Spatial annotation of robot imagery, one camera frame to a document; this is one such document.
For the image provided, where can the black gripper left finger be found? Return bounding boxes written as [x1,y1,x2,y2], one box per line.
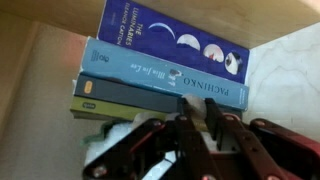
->
[83,97,222,180]

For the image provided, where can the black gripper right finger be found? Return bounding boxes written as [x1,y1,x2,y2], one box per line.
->
[204,98,320,180]

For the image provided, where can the dark gray book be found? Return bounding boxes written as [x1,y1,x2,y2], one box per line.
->
[73,73,244,118]

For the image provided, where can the wooden shelf unit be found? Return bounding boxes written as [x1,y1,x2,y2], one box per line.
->
[0,0,320,180]

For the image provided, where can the light blue book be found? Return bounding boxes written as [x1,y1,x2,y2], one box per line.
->
[79,36,250,112]

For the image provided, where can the olive green book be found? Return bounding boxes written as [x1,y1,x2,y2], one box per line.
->
[69,96,168,122]

